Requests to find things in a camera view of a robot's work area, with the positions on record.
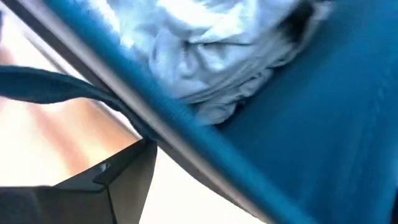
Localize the navy striped fabric laundry bin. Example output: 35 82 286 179
0 0 398 224

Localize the grey garment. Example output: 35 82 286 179
77 0 335 127

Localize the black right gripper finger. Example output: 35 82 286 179
0 138 158 224

